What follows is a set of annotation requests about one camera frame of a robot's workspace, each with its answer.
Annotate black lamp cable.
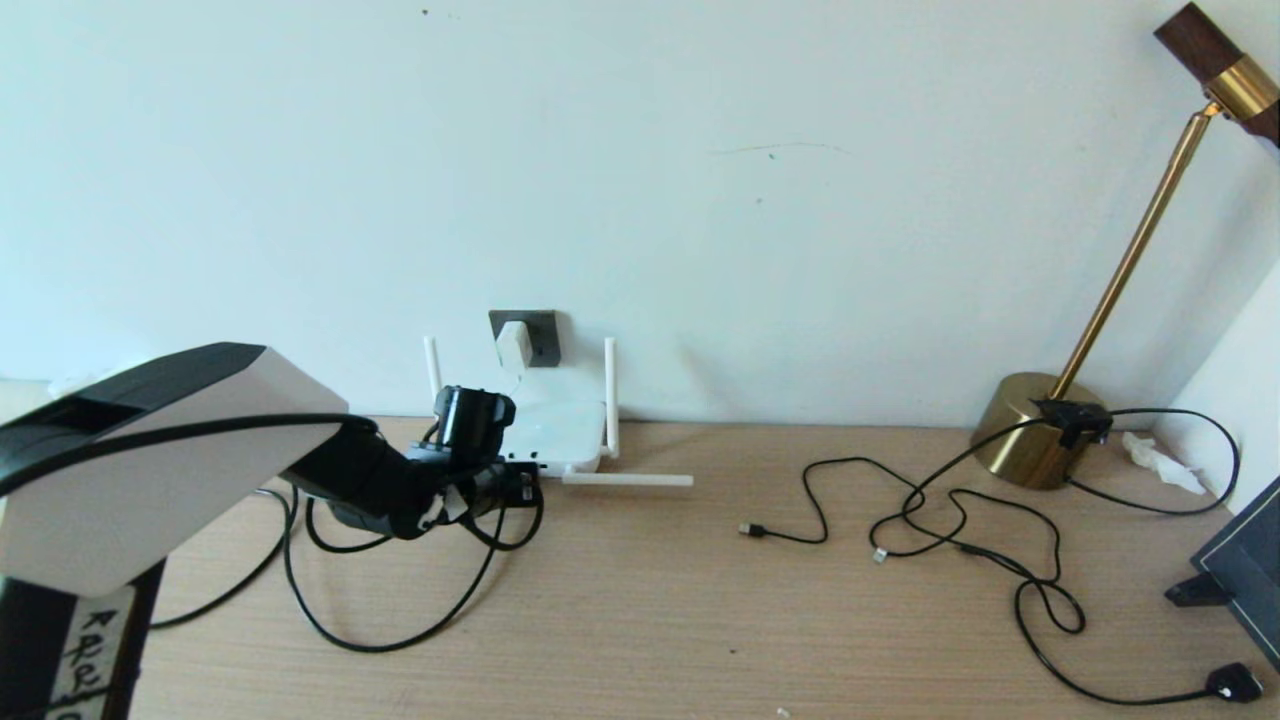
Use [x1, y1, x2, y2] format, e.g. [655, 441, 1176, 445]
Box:
[868, 420, 1264, 706]

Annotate dark teal printed box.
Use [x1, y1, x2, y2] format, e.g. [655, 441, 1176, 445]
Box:
[1190, 472, 1280, 673]

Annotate grey wall socket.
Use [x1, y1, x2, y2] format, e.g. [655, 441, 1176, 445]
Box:
[489, 309, 561, 368]

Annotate black ethernet cable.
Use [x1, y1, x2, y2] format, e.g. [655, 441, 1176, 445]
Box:
[150, 458, 549, 654]

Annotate white power adapter block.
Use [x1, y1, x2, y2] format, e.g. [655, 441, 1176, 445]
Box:
[497, 320, 534, 371]

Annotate crumpled white tissue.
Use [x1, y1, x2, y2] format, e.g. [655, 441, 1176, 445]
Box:
[1120, 432, 1208, 497]

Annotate black cable with silver connector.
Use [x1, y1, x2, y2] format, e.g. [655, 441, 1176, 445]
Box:
[868, 488, 1061, 586]

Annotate black plastic clip stand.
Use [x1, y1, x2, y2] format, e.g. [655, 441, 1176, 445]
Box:
[1164, 573, 1231, 608]

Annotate white router with antennas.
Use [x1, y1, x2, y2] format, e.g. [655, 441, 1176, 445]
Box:
[424, 337, 695, 488]

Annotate black inline lamp switch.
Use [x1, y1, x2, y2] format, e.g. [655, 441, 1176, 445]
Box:
[1035, 400, 1113, 448]

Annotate brass desk lamp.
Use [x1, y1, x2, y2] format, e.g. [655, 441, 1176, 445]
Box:
[968, 0, 1280, 492]

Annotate black lamp base cord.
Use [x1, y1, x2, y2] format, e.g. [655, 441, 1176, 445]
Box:
[1065, 408, 1241, 518]

